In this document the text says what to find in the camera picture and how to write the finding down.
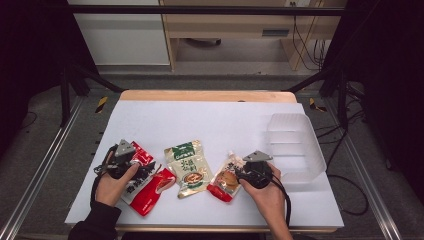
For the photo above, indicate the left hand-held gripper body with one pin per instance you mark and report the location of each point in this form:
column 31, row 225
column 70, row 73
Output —
column 120, row 163

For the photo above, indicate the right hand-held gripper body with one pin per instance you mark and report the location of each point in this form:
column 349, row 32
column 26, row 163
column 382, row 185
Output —
column 258, row 173

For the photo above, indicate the red and white spout pouch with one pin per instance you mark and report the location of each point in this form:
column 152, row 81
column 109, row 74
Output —
column 222, row 188

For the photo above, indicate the red seasoning packet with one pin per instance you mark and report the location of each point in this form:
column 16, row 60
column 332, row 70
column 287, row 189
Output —
column 146, row 200

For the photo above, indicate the person's left hand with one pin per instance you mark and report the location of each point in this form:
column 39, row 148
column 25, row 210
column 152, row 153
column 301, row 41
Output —
column 111, row 188

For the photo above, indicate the person's right hand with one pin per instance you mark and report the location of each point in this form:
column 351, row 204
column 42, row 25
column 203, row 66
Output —
column 266, row 200

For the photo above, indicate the green and beige seasoning packet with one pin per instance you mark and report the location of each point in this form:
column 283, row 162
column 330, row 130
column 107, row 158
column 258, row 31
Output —
column 186, row 166

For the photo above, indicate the translucent plastic container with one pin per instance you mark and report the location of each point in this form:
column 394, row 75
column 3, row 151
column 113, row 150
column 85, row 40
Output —
column 293, row 140

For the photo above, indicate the yellow and black tape marker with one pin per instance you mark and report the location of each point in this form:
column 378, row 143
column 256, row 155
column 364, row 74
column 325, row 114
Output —
column 101, row 104
column 315, row 105

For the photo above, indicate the black metal stand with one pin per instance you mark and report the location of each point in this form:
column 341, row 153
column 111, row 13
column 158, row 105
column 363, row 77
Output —
column 65, row 96
column 341, row 96

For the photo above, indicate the white cabinet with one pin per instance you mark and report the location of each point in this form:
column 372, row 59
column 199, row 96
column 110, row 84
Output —
column 123, row 36

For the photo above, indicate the black curtain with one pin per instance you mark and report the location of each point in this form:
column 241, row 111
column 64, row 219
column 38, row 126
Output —
column 390, row 66
column 30, row 50

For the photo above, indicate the wooden desk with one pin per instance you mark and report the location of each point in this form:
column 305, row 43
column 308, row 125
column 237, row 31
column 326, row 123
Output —
column 233, row 23

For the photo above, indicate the aluminium rail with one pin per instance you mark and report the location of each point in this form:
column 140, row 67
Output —
column 363, row 173
column 40, row 166

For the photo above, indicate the black frame crossbar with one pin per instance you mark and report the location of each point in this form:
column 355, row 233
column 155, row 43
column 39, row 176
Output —
column 200, row 10

